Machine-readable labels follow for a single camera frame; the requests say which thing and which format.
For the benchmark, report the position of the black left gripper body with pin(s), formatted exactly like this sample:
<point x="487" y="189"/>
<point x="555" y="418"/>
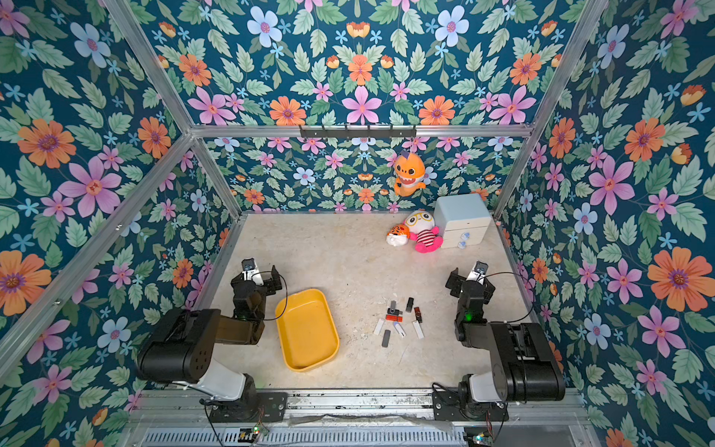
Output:
<point x="260" y="292"/>

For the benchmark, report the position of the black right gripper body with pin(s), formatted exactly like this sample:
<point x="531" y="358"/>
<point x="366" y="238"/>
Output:
<point x="462" y="280"/>

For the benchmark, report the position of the white usb stick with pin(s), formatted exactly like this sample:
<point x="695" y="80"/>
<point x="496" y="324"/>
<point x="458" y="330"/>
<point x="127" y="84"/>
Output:
<point x="418" y="329"/>
<point x="379" y="326"/>

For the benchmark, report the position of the black swivel usb drive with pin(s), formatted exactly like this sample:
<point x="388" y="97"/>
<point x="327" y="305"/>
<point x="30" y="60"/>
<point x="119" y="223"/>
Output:
<point x="392" y="310"/>

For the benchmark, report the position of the dark grey usb stick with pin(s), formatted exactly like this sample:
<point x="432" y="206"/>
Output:
<point x="386" y="339"/>

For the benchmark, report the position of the dark red usb drive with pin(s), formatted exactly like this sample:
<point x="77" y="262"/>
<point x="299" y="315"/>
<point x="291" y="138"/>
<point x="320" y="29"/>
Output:
<point x="418" y="315"/>

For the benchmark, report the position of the white capped usb drive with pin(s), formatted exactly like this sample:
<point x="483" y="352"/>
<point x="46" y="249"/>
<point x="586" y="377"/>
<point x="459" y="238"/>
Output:
<point x="400" y="330"/>

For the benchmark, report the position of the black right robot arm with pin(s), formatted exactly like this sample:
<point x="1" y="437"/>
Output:
<point x="523" y="366"/>

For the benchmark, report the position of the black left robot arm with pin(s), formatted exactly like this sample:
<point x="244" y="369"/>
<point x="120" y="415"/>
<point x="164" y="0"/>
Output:
<point x="180" y="349"/>

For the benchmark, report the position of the yellow plastic storage tray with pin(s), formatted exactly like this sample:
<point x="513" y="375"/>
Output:
<point x="307" y="333"/>

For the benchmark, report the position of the white mini drawer cabinet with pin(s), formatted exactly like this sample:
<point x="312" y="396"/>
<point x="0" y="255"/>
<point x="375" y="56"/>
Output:
<point x="463" y="220"/>

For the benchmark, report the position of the white pink striped plush doll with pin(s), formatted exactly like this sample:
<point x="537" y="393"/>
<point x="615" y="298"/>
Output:
<point x="424" y="232"/>

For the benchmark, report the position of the small tiger plush toy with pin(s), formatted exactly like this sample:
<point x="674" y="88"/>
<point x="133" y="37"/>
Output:
<point x="398" y="235"/>

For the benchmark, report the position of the orange dinosaur plush toy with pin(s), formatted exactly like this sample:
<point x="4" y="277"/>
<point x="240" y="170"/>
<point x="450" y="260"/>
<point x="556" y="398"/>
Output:
<point x="410" y="172"/>

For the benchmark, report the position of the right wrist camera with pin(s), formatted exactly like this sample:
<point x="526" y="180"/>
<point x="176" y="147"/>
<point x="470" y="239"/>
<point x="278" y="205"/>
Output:
<point x="478" y="272"/>

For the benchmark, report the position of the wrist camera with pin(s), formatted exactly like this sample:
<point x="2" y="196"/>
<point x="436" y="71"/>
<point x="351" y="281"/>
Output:
<point x="251" y="272"/>
<point x="478" y="272"/>

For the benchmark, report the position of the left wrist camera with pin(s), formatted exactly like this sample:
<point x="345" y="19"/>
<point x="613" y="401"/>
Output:
<point x="251" y="272"/>

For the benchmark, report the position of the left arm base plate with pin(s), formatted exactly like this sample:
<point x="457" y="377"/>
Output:
<point x="255" y="407"/>

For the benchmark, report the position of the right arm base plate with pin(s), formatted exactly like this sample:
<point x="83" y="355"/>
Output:
<point x="456" y="405"/>

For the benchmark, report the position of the black wall hook rail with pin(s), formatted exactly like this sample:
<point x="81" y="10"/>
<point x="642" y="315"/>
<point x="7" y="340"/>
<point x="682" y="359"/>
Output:
<point x="348" y="132"/>

